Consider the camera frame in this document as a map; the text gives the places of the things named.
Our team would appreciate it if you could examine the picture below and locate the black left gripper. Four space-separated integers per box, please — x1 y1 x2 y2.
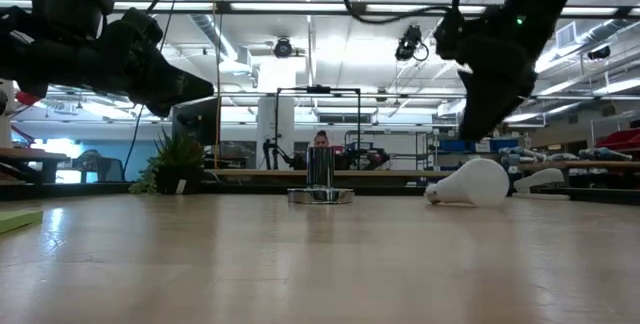
19 7 215 118

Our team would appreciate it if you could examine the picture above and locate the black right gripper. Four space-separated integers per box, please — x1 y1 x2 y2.
457 0 576 141

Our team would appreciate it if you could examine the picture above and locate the white lightbulb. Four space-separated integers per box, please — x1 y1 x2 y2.
424 157 511 209

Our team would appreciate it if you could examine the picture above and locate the chrome lamp socket base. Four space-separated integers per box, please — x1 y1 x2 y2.
287 146 355 205

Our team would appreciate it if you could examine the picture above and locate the black computer monitor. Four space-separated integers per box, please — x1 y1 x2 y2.
171 96 221 146

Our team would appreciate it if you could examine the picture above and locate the green potted plant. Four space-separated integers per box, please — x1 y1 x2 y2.
128 126 207 196

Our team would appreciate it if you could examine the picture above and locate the grey wrapped bundle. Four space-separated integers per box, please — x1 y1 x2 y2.
499 146 547 164
578 147 634 162

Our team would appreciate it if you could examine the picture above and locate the dark office chair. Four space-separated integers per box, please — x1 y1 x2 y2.
72 149 125 184

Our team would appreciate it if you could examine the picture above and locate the white ceiling vent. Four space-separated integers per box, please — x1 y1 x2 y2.
555 21 577 49

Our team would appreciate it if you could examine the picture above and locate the black ceiling fixture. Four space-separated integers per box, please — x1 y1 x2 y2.
587 44 612 61

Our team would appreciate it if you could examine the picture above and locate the wooden workbench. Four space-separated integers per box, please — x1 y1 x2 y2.
0 147 69 185
517 160 640 188

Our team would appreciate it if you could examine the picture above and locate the red storage bin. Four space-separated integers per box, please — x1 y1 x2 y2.
594 128 640 151

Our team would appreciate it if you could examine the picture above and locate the green sticky note pad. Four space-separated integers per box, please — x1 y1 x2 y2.
0 207 44 235

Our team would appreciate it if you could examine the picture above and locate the black hanging cable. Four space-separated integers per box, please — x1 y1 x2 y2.
122 0 187 181

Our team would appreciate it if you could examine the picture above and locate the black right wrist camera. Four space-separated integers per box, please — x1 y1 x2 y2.
433 7 466 61

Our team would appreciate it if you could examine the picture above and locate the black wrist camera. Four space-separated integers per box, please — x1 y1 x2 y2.
30 0 115 40
433 7 466 61

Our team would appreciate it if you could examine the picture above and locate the light metal mounting bracket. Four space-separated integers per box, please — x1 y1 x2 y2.
512 167 571 201

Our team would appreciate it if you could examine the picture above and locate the black ceiling camera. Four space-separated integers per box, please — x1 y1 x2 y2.
394 24 430 63

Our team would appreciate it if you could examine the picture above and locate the black round dome camera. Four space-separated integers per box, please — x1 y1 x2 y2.
273 37 295 59

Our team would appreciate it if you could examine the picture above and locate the black aluminium table frame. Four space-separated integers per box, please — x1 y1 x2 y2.
0 179 640 206

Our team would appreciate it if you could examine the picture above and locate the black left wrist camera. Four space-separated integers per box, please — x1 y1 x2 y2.
30 0 115 40

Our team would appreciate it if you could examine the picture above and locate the black background rig frame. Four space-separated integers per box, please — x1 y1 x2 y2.
273 85 362 171

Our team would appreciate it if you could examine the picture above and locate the white post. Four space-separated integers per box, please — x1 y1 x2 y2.
0 78 15 149

